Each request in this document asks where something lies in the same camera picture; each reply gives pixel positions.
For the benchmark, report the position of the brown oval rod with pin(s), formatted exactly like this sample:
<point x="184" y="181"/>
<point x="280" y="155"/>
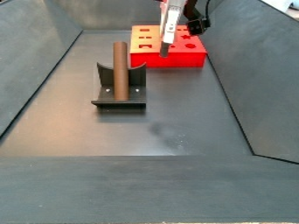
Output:
<point x="121" y="71"/>

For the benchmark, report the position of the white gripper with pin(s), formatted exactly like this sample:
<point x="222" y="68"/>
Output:
<point x="172" y="14"/>

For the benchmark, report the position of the red foam shape board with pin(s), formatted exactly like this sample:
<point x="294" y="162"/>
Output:
<point x="186" y="52"/>

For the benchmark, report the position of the black curved fixture stand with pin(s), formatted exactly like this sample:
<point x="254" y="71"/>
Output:
<point x="137" y="88"/>

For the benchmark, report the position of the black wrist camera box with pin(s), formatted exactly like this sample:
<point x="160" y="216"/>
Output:
<point x="198" y="26"/>

